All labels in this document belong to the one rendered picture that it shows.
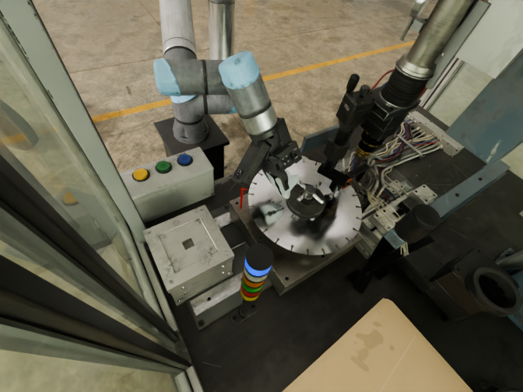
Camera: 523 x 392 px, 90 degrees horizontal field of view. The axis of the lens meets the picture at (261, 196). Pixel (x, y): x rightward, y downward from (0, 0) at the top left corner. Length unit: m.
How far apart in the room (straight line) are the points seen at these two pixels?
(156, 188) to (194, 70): 0.37
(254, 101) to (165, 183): 0.41
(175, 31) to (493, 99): 0.65
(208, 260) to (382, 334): 0.54
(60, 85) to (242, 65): 0.29
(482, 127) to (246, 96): 0.46
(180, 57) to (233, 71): 0.16
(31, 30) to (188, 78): 0.28
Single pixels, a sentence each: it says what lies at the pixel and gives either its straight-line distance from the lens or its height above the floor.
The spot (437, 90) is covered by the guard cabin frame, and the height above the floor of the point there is 0.86.
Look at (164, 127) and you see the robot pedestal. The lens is 1.25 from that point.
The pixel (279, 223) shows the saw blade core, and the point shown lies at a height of 0.95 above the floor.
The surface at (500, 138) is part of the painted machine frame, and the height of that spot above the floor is 1.27.
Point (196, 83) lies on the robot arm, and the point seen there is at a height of 1.21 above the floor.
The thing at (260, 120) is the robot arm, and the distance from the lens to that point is 0.57.
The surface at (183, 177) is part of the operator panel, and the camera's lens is 0.85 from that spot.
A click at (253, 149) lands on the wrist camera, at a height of 1.12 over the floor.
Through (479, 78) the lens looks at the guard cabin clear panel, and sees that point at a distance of 1.73.
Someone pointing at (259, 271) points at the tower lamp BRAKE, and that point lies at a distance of 0.42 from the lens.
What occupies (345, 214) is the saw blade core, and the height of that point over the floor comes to 0.95.
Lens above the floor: 1.55
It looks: 54 degrees down
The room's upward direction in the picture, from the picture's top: 11 degrees clockwise
